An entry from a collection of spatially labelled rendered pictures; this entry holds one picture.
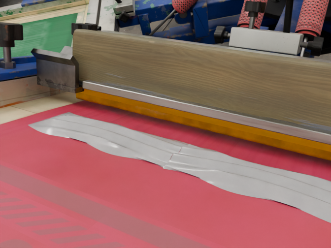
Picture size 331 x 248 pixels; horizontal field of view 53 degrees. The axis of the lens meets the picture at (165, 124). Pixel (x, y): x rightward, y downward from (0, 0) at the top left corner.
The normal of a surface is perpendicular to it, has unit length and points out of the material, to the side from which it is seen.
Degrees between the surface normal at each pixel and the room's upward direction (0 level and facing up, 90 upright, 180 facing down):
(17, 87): 90
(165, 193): 32
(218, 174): 10
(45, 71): 58
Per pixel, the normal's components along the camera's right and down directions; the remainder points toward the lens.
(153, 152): -0.22, -0.66
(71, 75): -0.45, 0.25
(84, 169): 0.09, -0.94
